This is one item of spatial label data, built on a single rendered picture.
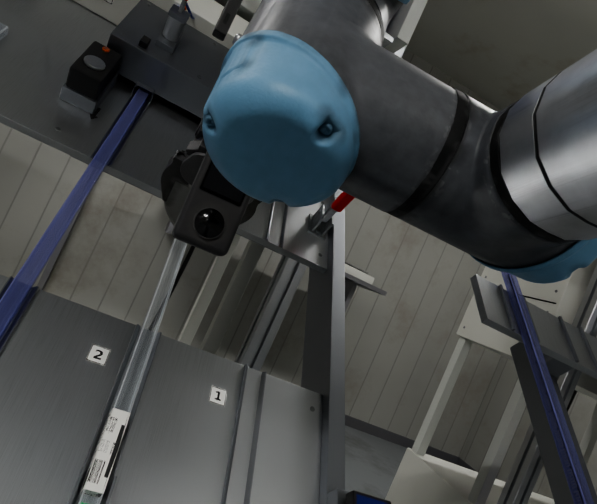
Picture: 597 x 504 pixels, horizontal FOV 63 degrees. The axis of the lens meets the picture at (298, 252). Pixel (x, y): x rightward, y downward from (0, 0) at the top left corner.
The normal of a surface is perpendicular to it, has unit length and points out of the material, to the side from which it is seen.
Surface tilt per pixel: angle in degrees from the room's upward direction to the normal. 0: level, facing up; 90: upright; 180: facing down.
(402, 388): 90
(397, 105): 88
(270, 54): 65
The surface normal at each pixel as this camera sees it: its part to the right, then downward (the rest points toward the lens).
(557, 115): -0.96, -0.07
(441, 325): 0.28, 0.07
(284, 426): 0.51, -0.59
